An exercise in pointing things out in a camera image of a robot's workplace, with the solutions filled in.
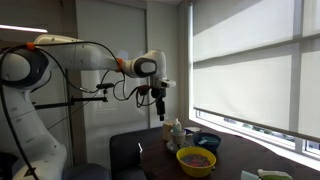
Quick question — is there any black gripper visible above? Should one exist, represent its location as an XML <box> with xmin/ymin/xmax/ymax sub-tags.
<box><xmin>150</xmin><ymin>87</ymin><xmax>167</xmax><ymax>122</ymax></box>

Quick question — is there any blue bowl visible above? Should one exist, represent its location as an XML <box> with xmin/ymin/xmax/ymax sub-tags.
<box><xmin>192</xmin><ymin>132</ymin><xmax>222</xmax><ymax>154</ymax></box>

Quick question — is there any yellow bowl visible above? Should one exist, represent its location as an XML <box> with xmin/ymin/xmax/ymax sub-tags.
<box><xmin>175</xmin><ymin>146</ymin><xmax>217</xmax><ymax>178</ymax></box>

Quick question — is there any teal spoon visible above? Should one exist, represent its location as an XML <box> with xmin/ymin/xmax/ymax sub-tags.
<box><xmin>172</xmin><ymin>117</ymin><xmax>183</xmax><ymax>133</ymax></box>

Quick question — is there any patterned ceramic cup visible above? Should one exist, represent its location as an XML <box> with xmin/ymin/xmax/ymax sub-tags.
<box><xmin>170</xmin><ymin>129</ymin><xmax>187</xmax><ymax>148</ymax></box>

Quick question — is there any patterned ceramic saucer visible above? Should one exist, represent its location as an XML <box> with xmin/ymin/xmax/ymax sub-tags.
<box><xmin>165</xmin><ymin>139</ymin><xmax>193</xmax><ymax>155</ymax></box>

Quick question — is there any dark sofa bench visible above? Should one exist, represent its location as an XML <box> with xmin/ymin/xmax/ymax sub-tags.
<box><xmin>109</xmin><ymin>126</ymin><xmax>168</xmax><ymax>180</ymax></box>

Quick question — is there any wide white roller blind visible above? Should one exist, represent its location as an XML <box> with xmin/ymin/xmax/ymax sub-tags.
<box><xmin>192</xmin><ymin>0</ymin><xmax>298</xmax><ymax>133</ymax></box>

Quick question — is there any frosted glass panel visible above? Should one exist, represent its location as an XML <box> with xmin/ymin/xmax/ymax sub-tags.
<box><xmin>75</xmin><ymin>0</ymin><xmax>150</xmax><ymax>129</ymax></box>

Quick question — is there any blue-grey chair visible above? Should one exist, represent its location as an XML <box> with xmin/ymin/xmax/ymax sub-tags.
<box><xmin>61</xmin><ymin>162</ymin><xmax>112</xmax><ymax>180</ymax></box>

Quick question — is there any narrow white roller blind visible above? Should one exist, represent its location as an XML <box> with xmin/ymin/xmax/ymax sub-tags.
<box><xmin>298</xmin><ymin>0</ymin><xmax>320</xmax><ymax>140</ymax></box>

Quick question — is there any ceiling light strip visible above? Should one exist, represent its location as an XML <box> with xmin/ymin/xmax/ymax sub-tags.
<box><xmin>0</xmin><ymin>23</ymin><xmax>49</xmax><ymax>34</ymax></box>

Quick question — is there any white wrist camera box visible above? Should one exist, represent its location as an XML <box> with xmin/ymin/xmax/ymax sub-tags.
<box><xmin>159</xmin><ymin>78</ymin><xmax>177</xmax><ymax>89</ymax></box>

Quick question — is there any black camera stand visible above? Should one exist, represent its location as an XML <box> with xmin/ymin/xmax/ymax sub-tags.
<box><xmin>32</xmin><ymin>68</ymin><xmax>115</xmax><ymax>168</ymax></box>

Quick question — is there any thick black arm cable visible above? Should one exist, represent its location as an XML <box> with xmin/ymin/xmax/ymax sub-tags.
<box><xmin>0</xmin><ymin>40</ymin><xmax>165</xmax><ymax>180</ymax></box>

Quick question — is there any thin black camera cable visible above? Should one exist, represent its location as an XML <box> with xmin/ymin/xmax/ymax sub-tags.
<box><xmin>34</xmin><ymin>48</ymin><xmax>101</xmax><ymax>94</ymax></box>

